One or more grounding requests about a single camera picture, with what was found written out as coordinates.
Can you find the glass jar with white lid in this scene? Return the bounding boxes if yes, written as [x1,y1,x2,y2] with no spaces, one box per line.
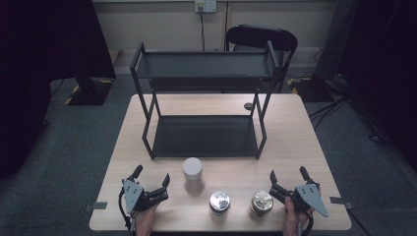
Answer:
[182,156,205,196]

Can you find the right hand-held gripper cable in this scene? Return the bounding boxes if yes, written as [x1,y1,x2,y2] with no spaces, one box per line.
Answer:
[299,211,315,236]

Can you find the black curtain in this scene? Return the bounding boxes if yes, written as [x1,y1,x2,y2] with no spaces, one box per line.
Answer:
[0,0,116,180]

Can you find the black stand base yellow tape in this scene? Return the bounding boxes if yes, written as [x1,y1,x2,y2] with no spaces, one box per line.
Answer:
[287,76,333,103]
[64,77,115,106]

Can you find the black metal two-tier rack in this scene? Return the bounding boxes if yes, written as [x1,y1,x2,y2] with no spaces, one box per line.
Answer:
[129,40,283,161]

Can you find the black power cable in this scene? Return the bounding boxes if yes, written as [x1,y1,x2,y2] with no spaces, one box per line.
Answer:
[198,6,207,52]

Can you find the left hand-held gripper cable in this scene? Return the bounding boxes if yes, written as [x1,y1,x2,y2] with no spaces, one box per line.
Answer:
[117,188,136,236]

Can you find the person's left hand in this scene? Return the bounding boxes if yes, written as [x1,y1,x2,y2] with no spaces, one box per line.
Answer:
[132,202,160,236]

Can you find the black floor cables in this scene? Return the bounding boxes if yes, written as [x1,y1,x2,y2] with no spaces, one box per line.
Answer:
[308,93,350,132]

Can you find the grey table edge bracket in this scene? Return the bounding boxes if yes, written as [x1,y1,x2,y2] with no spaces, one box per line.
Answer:
[83,202,108,213]
[328,196,355,210]

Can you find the black chair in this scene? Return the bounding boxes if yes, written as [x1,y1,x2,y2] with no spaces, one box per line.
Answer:
[225,24,299,94]

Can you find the person's right hand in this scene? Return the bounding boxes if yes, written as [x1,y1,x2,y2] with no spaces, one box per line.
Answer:
[283,196,313,236]

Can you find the grey upright panel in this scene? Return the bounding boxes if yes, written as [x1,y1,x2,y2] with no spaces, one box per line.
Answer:
[314,0,357,83]

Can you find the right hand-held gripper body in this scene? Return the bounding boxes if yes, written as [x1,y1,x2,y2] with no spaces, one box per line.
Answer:
[268,183,328,218]

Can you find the white wall socket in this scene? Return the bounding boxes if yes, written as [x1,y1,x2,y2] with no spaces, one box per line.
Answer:
[194,0,218,14]

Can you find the hand-held gripper cable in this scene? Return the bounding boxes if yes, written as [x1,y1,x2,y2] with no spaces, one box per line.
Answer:
[299,211,315,236]
[117,188,136,236]

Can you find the dark curtain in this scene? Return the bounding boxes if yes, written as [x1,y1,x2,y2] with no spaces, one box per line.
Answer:
[337,0,417,171]

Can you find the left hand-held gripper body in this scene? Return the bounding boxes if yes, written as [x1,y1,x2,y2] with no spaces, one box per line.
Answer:
[121,179,170,215]

